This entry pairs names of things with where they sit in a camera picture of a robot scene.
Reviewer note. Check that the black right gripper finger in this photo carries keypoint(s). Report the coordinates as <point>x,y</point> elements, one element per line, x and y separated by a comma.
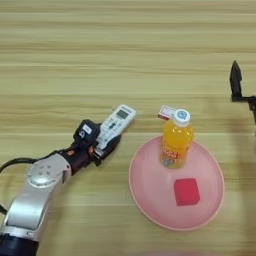
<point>236,78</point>

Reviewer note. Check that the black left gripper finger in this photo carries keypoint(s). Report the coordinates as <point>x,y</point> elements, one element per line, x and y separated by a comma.
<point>111,148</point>

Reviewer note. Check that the white remote control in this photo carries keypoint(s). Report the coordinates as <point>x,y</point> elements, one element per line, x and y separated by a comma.
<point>116,125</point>

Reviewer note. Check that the white red card box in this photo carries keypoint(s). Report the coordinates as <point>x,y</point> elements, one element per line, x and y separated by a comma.
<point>166,112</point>

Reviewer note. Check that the red foam cube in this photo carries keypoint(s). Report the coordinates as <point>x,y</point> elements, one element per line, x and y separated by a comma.
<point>186,192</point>

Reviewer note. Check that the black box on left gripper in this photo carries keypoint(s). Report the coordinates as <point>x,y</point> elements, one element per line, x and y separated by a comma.
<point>86,133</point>

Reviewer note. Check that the pink round plate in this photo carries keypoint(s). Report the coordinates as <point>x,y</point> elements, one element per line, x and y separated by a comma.
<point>153,190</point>

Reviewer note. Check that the orange juice bottle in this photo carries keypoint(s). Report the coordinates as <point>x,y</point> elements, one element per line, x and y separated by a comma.
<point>176,143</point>

